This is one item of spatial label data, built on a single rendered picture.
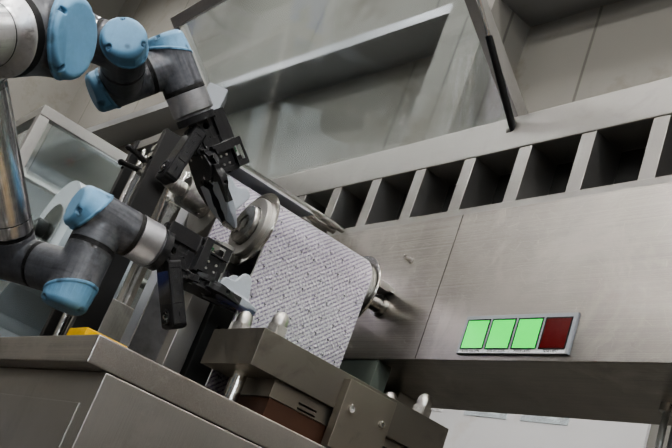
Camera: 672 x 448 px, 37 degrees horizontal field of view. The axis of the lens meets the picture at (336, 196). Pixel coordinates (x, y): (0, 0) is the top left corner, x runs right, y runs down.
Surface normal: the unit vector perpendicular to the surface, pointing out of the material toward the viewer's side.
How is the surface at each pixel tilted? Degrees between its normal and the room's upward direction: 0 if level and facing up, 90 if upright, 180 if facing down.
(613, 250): 90
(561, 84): 90
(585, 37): 90
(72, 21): 86
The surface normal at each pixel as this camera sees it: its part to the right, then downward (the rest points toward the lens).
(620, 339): -0.74, -0.49
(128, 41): 0.22, -0.31
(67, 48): 0.95, 0.17
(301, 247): 0.58, -0.12
